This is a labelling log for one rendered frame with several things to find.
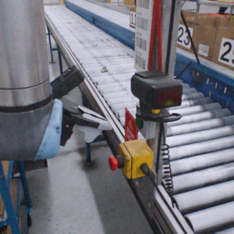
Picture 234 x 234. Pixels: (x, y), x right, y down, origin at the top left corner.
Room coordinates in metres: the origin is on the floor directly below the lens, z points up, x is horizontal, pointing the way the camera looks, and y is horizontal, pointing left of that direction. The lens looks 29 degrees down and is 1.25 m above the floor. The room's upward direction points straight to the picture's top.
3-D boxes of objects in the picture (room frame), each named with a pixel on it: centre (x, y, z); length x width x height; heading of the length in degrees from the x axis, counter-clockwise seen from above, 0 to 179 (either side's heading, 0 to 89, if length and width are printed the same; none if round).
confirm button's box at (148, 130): (0.53, -0.07, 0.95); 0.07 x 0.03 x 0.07; 18
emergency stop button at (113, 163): (0.51, 0.00, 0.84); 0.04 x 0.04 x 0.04; 18
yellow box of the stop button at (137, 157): (0.49, -0.05, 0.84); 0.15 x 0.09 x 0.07; 18
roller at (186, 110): (0.98, -0.24, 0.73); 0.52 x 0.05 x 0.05; 108
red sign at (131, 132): (0.60, -0.05, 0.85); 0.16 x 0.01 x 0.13; 18
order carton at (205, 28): (1.49, -0.55, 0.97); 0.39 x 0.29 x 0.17; 18
